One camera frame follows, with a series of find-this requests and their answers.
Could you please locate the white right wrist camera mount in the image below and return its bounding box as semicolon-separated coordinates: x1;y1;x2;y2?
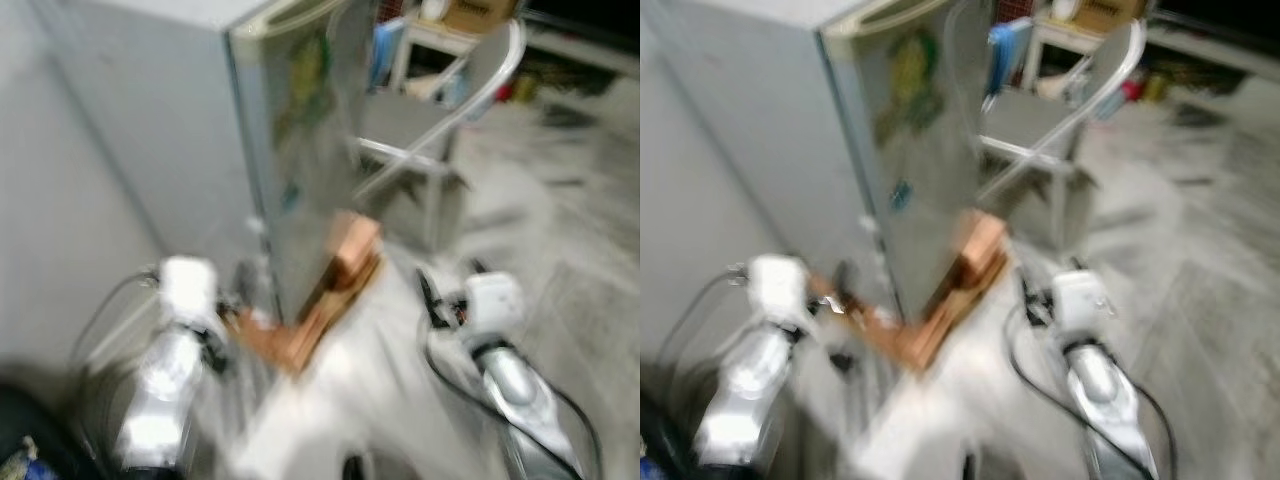
462;272;527;346
1050;270;1113;341

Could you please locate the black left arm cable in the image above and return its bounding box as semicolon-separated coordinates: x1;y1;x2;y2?
655;268;746;401
68;270;161;401

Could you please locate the silver metal chair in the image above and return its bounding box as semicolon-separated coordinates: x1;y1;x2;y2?
975;18;1149;256
352;18;528;256

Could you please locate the green yellow door sticker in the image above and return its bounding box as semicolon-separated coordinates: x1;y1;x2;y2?
878;30;946;151
275;30;336;146

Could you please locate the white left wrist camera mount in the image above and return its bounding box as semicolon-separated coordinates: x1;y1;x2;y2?
747;254;816;331
158;256;229;336

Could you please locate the white table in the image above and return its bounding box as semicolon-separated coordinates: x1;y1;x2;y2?
392;15;521;101
1030;15;1146;101

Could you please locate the grey fridge cabinet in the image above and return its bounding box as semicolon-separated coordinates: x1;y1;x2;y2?
650;0;901;311
28;0;301;301

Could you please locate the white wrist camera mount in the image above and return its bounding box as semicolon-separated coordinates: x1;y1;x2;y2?
158;256;229;336
747;254;816;331
1050;270;1113;341
462;272;527;346

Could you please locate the blue cloth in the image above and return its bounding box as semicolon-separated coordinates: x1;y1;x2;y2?
988;20;1031;96
372;18;409;89

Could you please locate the brown cardboard box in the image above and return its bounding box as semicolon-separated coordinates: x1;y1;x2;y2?
1075;0;1149;31
438;0;518;33

